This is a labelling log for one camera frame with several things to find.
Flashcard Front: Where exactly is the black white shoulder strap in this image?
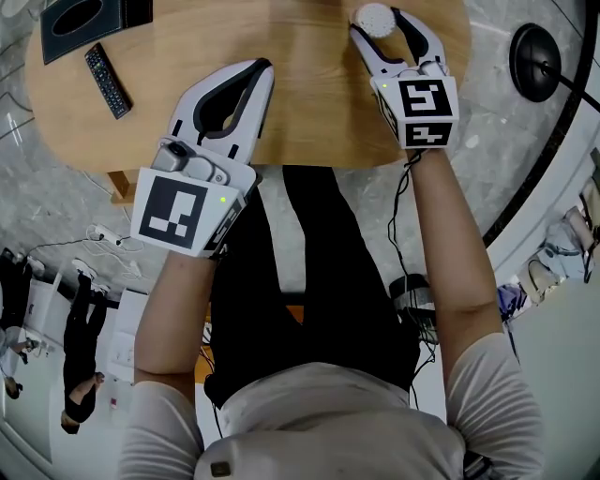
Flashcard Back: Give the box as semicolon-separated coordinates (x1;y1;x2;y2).
461;449;493;480

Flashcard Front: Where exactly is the black remote control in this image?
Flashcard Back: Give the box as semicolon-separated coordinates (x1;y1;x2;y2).
83;41;134;121

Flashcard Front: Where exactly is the person's left forearm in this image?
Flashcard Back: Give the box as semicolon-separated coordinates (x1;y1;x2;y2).
134;243;221;376

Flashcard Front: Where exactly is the black tissue box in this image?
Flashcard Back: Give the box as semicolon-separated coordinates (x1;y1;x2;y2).
39;0;155;66

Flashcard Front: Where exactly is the purple bag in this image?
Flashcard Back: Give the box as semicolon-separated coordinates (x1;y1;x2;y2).
496;283;533;323

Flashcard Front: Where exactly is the black standing fan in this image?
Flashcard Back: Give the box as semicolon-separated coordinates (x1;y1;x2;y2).
509;22;600;113

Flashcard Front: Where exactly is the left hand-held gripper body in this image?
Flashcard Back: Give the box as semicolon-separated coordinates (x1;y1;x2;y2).
129;139;258;258

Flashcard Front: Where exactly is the white cardboard box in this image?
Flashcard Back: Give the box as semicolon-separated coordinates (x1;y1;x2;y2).
25;276;65;338
107;288;151;381

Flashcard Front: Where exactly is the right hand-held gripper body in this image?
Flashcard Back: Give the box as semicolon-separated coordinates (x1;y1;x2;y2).
369;60;460;151

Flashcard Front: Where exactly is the small white bottle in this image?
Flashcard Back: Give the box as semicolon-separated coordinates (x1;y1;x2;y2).
353;3;398;39

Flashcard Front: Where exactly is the wooden coffee table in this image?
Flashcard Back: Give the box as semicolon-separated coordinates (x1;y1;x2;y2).
25;0;473;174

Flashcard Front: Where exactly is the beige tote bag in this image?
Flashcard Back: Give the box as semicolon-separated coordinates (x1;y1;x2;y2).
527;260;563;301

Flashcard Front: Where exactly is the pale blue bag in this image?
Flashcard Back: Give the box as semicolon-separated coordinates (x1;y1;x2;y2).
543;224;587;282

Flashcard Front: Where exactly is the person's white shirt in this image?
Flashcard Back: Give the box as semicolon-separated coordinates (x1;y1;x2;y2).
116;330;548;480

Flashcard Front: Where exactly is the person's right forearm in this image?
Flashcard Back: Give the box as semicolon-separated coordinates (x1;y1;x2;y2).
402;148;505;376

